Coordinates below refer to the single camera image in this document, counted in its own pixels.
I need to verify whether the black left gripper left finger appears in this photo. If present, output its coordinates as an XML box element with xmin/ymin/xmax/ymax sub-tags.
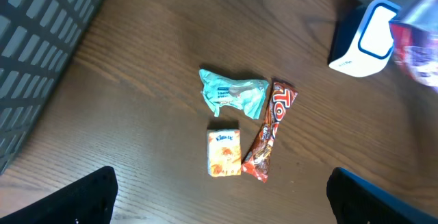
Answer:
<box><xmin>1</xmin><ymin>166</ymin><xmax>118</xmax><ymax>224</ymax></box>

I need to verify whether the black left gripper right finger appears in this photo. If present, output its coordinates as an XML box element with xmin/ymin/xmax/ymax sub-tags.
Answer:
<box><xmin>326</xmin><ymin>167</ymin><xmax>437</xmax><ymax>224</ymax></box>

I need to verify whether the red Toto snack wrapper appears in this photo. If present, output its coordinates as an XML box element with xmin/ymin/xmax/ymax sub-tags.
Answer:
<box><xmin>241</xmin><ymin>82</ymin><xmax>298</xmax><ymax>183</ymax></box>

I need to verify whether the orange Kleenex tissue pack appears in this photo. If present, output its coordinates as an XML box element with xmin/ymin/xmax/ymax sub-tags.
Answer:
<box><xmin>207</xmin><ymin>129</ymin><xmax>242</xmax><ymax>177</ymax></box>

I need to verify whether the mint green packet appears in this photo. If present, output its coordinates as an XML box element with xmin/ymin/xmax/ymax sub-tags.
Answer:
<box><xmin>198</xmin><ymin>69</ymin><xmax>269</xmax><ymax>119</ymax></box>

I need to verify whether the purple Carefree pad pack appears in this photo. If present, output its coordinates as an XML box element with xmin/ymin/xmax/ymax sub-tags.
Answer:
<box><xmin>389</xmin><ymin>0</ymin><xmax>437</xmax><ymax>90</ymax></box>

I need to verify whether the dark grey plastic basket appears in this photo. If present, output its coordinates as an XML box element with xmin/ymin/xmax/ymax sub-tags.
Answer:
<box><xmin>1</xmin><ymin>0</ymin><xmax>102</xmax><ymax>172</ymax></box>

